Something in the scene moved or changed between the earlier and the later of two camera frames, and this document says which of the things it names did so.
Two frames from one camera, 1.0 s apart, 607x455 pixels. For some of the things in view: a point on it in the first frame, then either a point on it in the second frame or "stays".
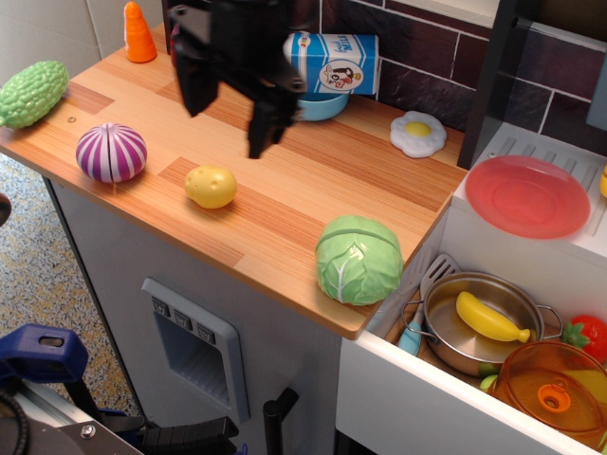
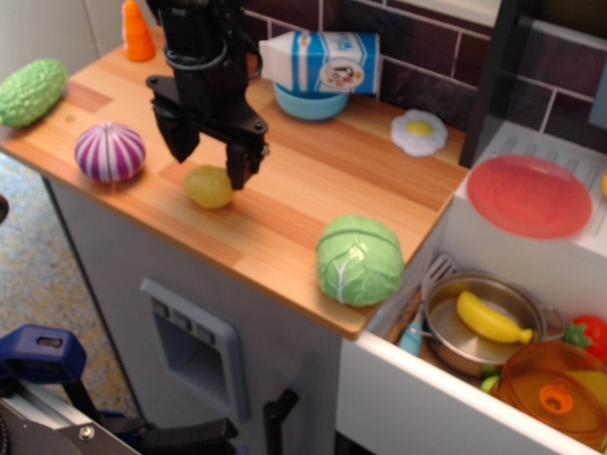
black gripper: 239,45 -> 213,97
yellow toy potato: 211,187 stays
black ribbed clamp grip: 211,437 stays
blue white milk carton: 335,63 stays
